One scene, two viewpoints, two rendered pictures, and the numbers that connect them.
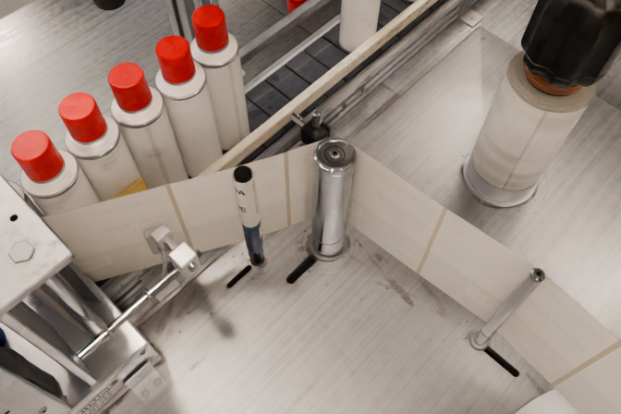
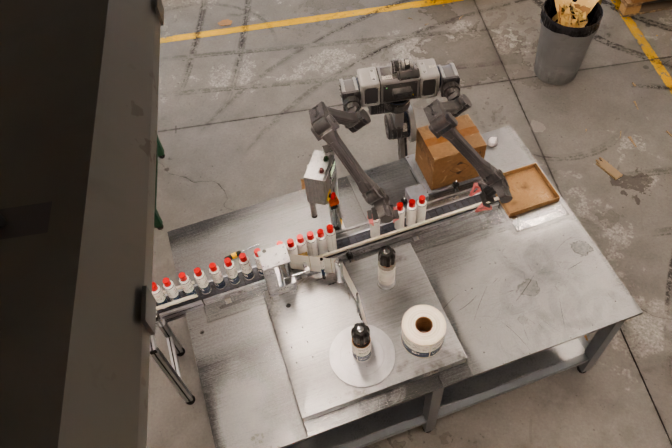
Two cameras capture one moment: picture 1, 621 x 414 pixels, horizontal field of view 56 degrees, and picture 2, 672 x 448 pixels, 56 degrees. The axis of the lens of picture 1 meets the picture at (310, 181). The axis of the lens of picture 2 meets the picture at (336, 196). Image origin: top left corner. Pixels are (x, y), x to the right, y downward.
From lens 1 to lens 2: 2.57 m
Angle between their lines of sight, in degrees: 19
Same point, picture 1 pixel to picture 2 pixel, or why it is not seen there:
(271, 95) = (346, 241)
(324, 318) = (331, 294)
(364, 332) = (337, 300)
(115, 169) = (302, 248)
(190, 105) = (320, 241)
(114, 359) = (289, 282)
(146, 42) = (326, 213)
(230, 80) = (331, 238)
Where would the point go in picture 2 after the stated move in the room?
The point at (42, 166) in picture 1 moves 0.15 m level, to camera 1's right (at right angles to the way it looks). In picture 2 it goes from (290, 245) to (317, 256)
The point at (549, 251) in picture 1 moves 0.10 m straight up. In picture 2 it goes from (385, 301) to (385, 292)
